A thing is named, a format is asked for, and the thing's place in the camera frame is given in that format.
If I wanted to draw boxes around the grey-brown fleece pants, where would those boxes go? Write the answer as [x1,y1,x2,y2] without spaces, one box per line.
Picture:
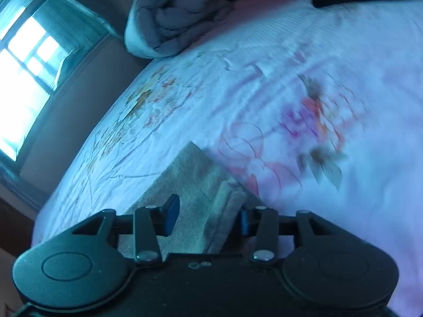
[126,142,281,256]

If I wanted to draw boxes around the white floral bed sheet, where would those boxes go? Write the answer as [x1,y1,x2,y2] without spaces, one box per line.
[32,0,422,316]

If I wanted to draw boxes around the grey folded quilt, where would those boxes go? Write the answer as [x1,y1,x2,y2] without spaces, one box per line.
[124,0,232,59]

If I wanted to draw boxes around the window with metal frame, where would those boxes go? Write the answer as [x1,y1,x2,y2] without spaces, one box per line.
[1,0,108,168]

